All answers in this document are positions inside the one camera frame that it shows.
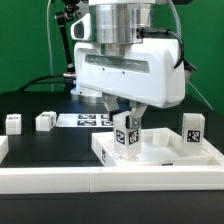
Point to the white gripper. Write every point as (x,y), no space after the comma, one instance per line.
(149,73)

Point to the white square tabletop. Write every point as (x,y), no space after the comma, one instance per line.
(159,147)

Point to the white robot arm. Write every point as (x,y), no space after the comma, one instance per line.
(118,53)

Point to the white tag marker sheet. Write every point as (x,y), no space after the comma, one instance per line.
(83,120)

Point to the white left fence piece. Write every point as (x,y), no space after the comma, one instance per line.
(3,147)

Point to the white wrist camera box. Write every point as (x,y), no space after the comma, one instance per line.
(81,30)

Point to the white front fence wall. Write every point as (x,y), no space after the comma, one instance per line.
(110,179)

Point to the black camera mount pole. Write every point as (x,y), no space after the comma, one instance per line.
(62,18)

